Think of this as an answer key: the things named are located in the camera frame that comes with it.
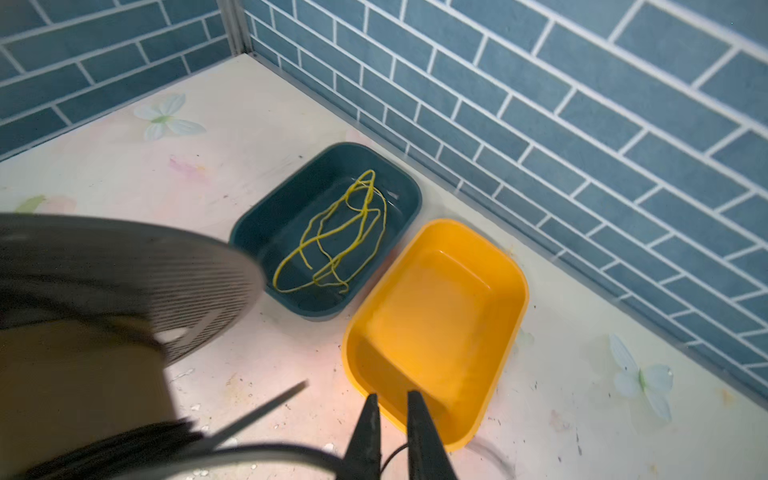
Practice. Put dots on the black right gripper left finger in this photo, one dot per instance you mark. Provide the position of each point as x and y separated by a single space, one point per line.
363 455

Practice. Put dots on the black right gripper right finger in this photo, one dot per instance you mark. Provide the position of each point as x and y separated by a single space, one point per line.
427 458

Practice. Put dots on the dark grey perforated spool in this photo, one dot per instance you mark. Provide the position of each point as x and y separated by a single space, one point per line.
92 311

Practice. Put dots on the yellow plastic bin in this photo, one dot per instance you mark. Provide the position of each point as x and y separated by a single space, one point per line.
442 320

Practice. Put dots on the dark teal plastic bin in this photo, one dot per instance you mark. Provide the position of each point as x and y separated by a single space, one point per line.
322 233

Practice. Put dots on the aluminium corner post left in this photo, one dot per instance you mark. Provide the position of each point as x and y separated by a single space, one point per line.
235 24

